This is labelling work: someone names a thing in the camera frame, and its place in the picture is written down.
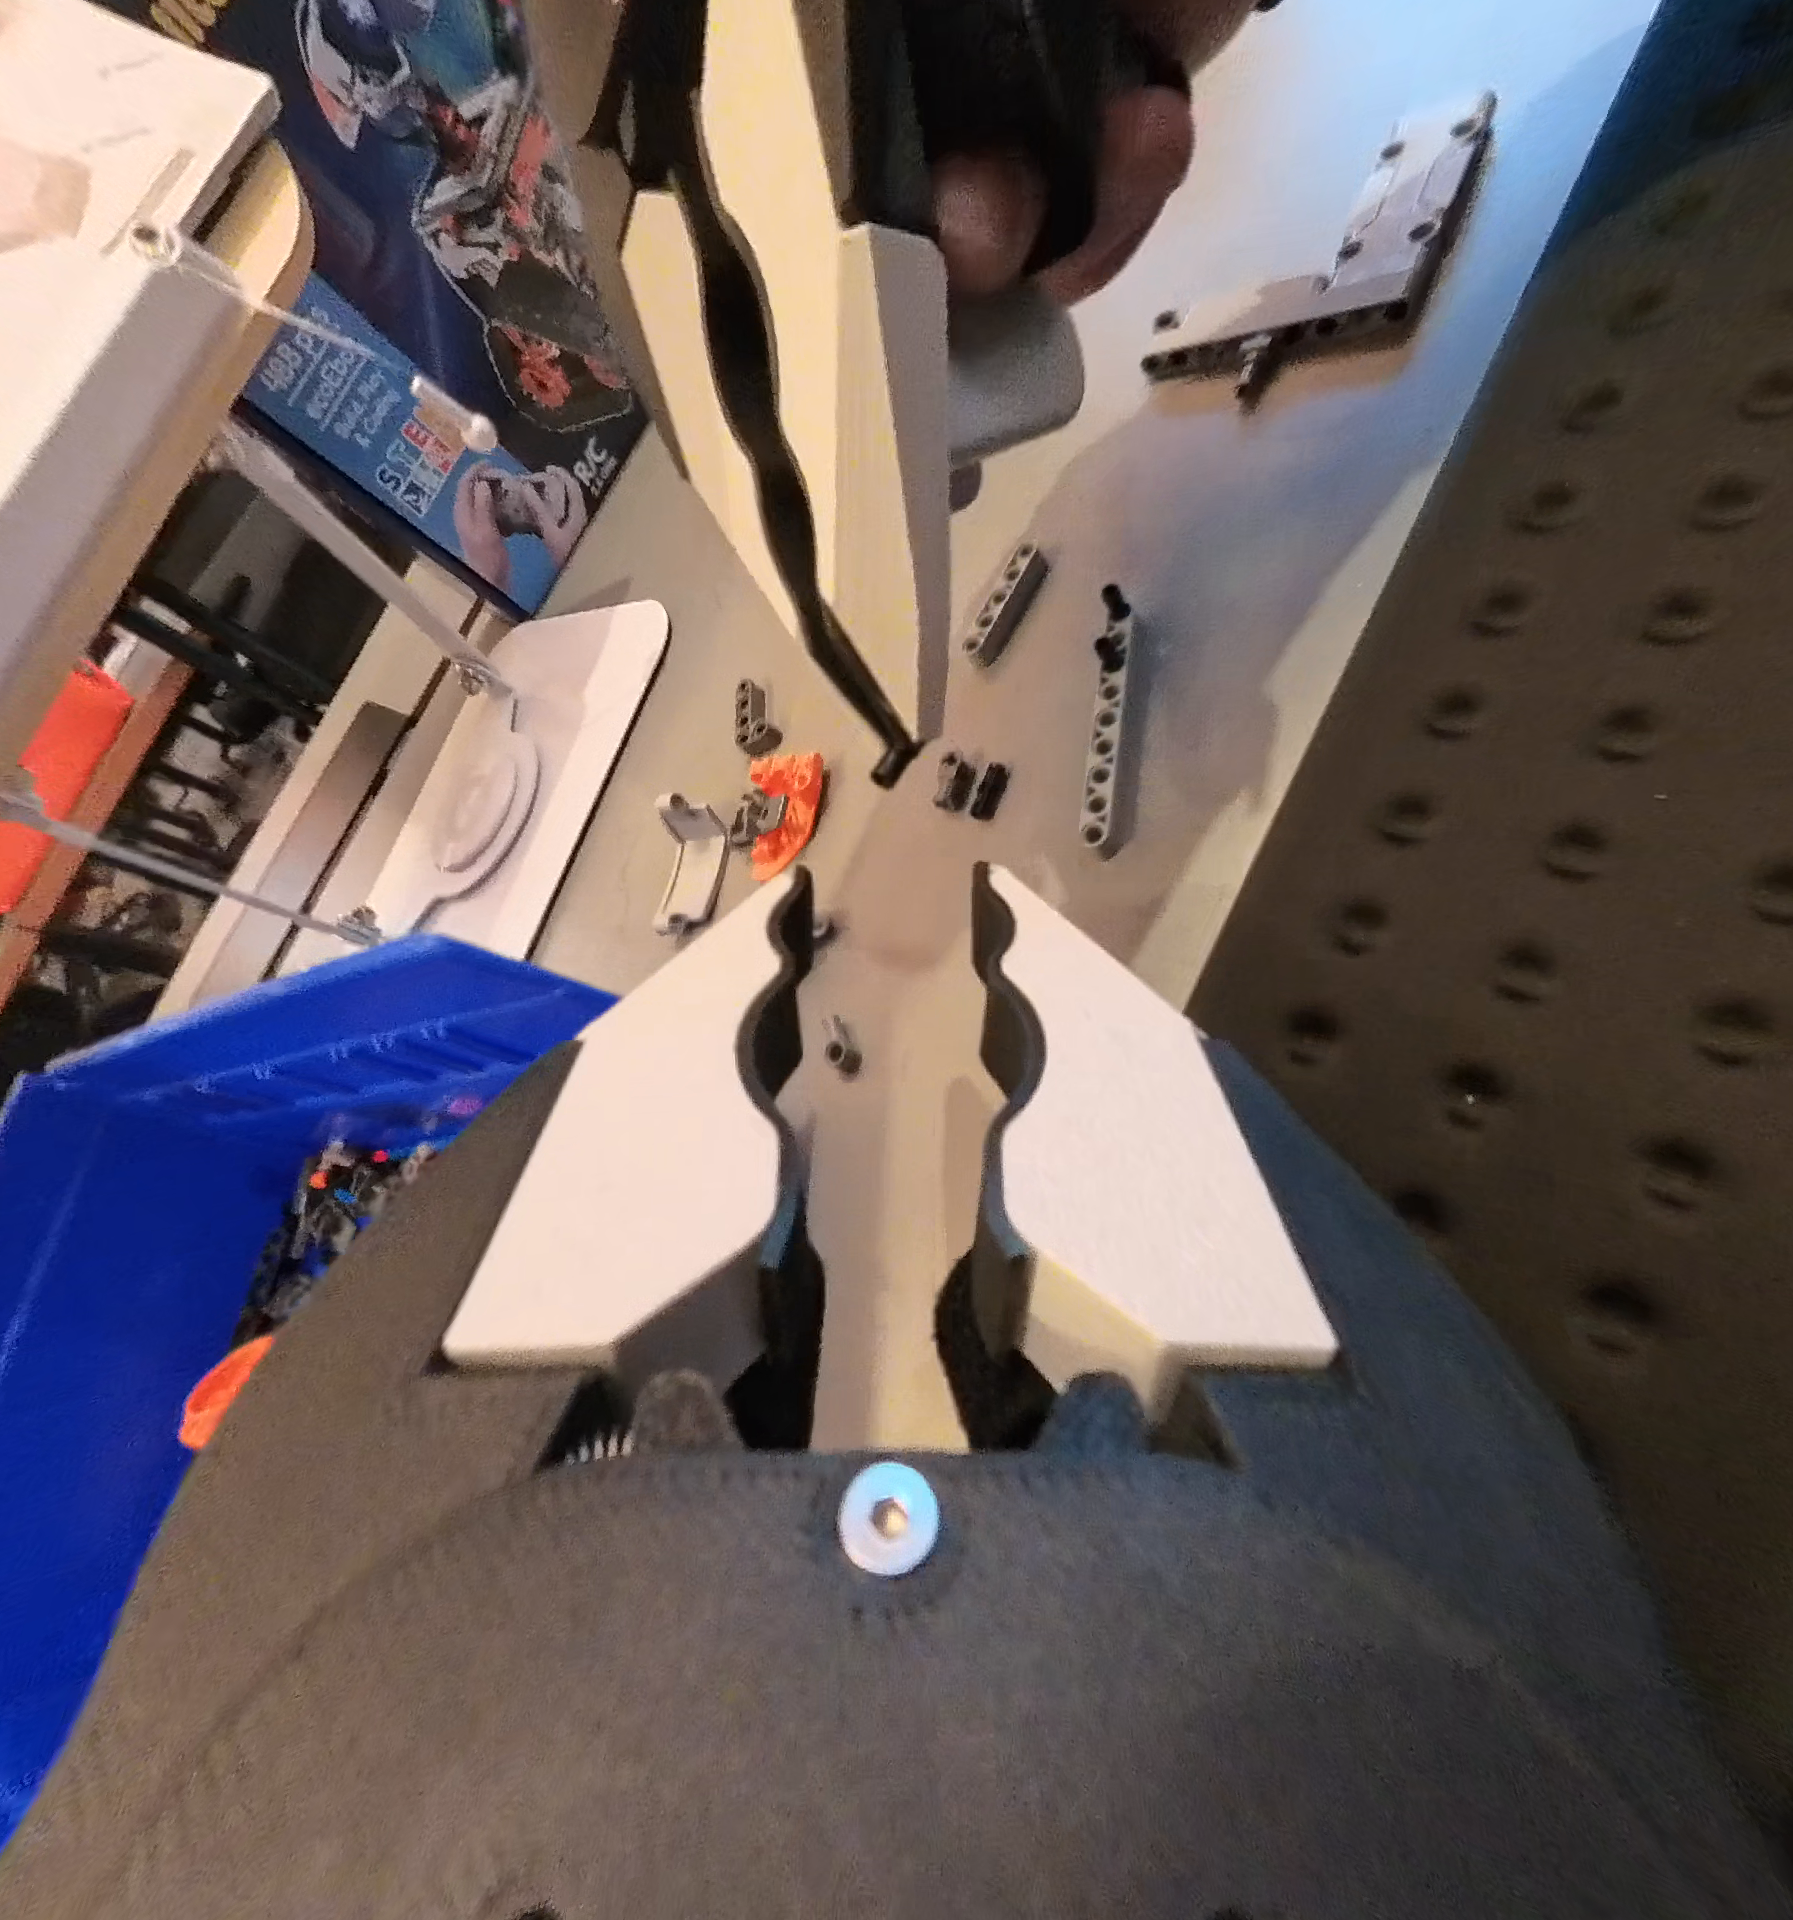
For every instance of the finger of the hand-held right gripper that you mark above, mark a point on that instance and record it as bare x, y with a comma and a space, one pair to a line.
718, 450
874, 450

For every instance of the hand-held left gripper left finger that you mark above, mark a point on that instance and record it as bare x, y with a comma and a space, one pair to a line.
642, 1201

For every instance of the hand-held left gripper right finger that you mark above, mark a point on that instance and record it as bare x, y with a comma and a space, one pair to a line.
1138, 1201

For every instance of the short grey holed beam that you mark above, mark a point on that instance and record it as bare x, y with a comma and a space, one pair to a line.
1005, 605

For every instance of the dark grey axle pin connector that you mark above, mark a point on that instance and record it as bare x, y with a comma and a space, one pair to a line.
954, 781

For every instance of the long light grey holed beam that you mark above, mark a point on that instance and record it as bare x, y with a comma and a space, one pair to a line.
1107, 764

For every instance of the blue plastic bin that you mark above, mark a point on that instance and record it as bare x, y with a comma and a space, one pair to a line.
86, 1350

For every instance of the person's right hand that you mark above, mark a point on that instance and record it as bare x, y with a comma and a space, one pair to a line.
1138, 181

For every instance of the small dark grey pin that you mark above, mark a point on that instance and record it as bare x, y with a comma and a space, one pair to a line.
842, 1045

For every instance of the metal rod with knob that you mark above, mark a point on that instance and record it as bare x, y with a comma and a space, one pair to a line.
461, 428

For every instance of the dark grey bent beam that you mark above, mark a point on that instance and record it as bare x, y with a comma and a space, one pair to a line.
754, 716

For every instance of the white stand base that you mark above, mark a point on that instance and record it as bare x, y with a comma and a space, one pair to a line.
566, 721

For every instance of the pile of building pieces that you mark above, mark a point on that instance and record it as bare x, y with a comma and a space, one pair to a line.
327, 1214

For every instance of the light grey curved panel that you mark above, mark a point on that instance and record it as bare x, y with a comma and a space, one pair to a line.
693, 884

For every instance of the dark grey connector block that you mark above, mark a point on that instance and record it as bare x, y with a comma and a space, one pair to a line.
754, 823

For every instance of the orange curved panel piece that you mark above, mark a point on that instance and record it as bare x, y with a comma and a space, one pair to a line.
800, 818

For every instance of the metal stand bar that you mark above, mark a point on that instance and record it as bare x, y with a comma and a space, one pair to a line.
161, 879
341, 554

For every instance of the blue printed toy box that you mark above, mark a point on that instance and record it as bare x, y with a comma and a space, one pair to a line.
387, 150

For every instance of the grey rectangular holed panel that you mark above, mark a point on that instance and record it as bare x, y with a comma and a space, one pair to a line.
1376, 225

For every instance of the white shelf board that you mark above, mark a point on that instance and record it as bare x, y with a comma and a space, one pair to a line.
57, 375

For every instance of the orange storage bin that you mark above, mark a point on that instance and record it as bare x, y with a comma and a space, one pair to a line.
26, 811

